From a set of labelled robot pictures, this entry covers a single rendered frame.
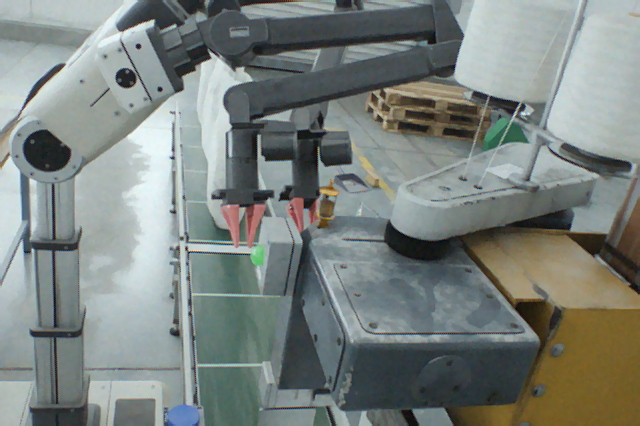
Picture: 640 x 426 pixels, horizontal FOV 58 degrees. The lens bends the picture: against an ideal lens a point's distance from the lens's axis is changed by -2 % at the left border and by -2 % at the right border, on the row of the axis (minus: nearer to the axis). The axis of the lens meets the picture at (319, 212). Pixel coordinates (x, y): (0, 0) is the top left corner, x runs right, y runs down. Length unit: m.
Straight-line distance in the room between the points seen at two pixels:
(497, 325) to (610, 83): 0.31
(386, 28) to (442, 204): 0.40
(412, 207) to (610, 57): 0.29
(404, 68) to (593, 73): 0.40
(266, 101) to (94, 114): 0.39
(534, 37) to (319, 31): 0.36
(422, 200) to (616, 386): 0.40
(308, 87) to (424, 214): 0.37
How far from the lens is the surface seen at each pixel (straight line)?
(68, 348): 1.70
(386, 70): 1.06
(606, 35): 0.76
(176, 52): 1.06
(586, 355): 0.89
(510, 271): 0.85
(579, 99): 0.77
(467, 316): 0.71
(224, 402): 1.92
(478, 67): 0.96
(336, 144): 1.20
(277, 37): 1.06
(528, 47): 0.95
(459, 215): 0.81
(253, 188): 1.02
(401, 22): 1.08
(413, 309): 0.69
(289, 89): 1.04
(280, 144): 1.02
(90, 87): 1.24
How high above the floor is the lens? 1.69
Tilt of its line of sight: 24 degrees down
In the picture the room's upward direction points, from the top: 11 degrees clockwise
